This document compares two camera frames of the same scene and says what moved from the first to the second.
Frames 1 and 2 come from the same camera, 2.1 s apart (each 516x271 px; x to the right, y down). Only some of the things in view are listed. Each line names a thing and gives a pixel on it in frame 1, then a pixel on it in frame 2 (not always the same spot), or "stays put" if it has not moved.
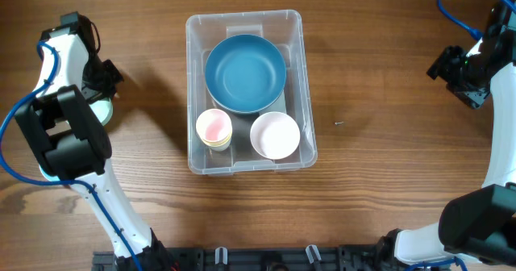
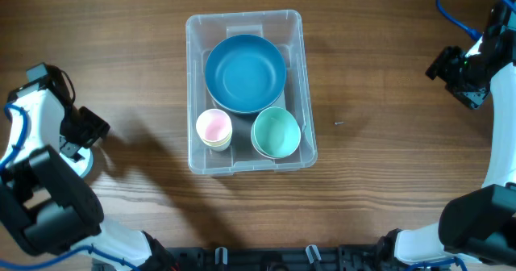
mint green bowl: x=103 y=110 -> x=275 y=133
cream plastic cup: x=218 y=148 stays put
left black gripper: x=106 y=76 -> x=92 y=122
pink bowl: x=275 y=135 stays put
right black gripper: x=442 y=62 stays put
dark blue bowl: x=245 y=72 stays put
